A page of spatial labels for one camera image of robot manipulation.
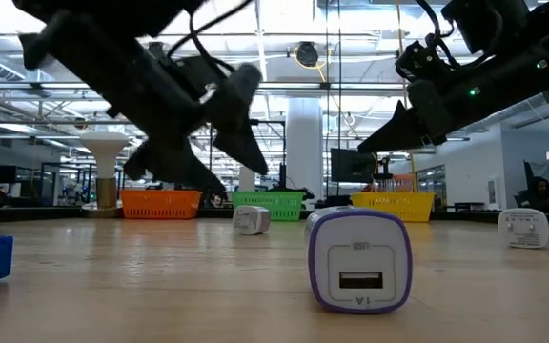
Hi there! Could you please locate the black aluminium table frame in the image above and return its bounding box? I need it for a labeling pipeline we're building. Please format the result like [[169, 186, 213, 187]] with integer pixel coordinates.
[[0, 204, 549, 231]]

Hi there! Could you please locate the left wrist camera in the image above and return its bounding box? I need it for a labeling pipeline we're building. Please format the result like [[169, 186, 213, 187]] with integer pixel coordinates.
[[172, 52, 237, 99]]

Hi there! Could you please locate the green plastic basket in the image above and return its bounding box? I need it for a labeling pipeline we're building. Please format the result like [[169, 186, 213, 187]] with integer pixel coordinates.
[[231, 191, 306, 222]]

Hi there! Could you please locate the white USB charger green rim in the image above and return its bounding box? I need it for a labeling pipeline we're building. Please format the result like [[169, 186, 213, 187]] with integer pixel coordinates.
[[497, 208, 549, 250]]

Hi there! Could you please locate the black left camera cable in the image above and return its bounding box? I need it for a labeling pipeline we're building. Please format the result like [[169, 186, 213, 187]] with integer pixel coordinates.
[[167, 0, 256, 72]]

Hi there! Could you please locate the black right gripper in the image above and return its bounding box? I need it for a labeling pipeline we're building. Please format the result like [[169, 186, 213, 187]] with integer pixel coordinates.
[[357, 47, 549, 154]]

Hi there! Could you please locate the yellow plastic basket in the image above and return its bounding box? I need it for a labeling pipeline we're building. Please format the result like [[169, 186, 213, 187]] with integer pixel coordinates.
[[350, 192, 436, 223]]

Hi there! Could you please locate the black ceiling cable reel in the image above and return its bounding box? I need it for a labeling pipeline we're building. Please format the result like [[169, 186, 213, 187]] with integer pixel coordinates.
[[295, 41, 320, 68]]

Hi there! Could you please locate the white building column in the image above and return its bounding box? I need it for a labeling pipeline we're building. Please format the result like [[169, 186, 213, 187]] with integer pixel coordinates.
[[286, 97, 324, 201]]

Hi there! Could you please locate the black chair back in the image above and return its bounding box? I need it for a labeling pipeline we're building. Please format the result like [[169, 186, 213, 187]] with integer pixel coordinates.
[[521, 160, 539, 192]]

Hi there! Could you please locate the orange plastic basket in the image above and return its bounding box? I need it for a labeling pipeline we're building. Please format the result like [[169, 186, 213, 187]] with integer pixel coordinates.
[[120, 189, 204, 221]]

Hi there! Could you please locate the white USB charger purple rim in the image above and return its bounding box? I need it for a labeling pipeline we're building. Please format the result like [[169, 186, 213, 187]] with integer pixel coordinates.
[[304, 205, 414, 315], [232, 204, 272, 236]]

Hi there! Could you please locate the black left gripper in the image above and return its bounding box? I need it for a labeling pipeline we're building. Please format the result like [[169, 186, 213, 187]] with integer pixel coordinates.
[[19, 9, 270, 194]]

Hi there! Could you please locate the person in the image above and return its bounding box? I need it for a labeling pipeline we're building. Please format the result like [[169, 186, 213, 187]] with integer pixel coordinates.
[[517, 175, 549, 214]]

